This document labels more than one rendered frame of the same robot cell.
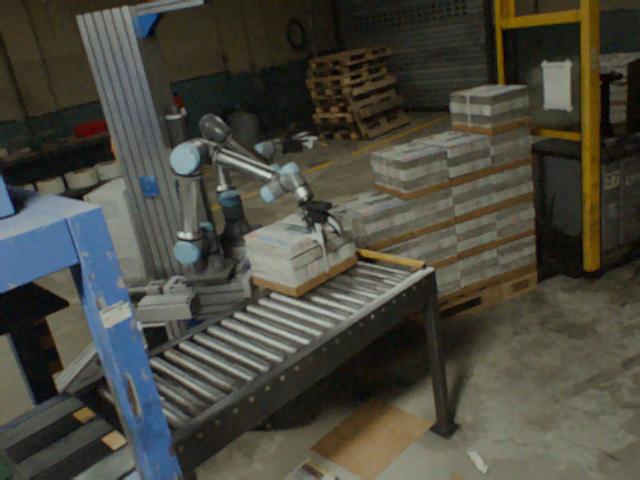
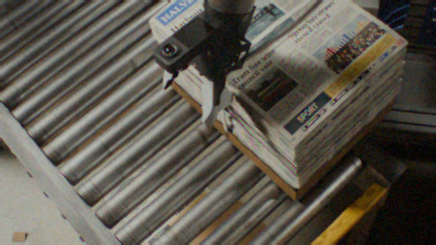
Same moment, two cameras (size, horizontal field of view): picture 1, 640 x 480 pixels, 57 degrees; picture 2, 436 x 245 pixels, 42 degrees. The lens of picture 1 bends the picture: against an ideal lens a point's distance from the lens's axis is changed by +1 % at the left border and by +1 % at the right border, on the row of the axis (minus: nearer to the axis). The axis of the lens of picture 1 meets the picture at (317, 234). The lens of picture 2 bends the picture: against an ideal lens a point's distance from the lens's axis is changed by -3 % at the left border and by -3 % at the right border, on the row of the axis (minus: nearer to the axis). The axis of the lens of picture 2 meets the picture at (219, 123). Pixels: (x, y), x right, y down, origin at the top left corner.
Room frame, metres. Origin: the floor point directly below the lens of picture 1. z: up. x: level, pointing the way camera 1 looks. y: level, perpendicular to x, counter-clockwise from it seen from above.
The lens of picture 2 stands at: (2.36, -0.58, 1.85)
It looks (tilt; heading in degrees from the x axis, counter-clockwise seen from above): 60 degrees down; 98
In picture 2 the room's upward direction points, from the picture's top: 11 degrees counter-clockwise
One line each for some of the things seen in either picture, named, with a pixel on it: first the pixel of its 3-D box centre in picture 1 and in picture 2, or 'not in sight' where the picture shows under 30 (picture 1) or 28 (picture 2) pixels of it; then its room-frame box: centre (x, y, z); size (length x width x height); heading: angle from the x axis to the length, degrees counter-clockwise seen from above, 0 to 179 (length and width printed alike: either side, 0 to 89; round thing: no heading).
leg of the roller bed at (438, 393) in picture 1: (437, 364); not in sight; (2.22, -0.42, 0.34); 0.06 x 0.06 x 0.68; 41
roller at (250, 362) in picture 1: (232, 354); (52, 18); (1.85, 0.38, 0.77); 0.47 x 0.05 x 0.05; 41
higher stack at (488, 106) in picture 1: (494, 193); not in sight; (3.52, -1.15, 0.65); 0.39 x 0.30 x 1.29; 20
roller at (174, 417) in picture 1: (152, 403); not in sight; (1.64, 0.62, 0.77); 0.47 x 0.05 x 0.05; 41
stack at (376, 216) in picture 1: (400, 259); not in sight; (3.27, -0.47, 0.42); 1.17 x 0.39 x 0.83; 110
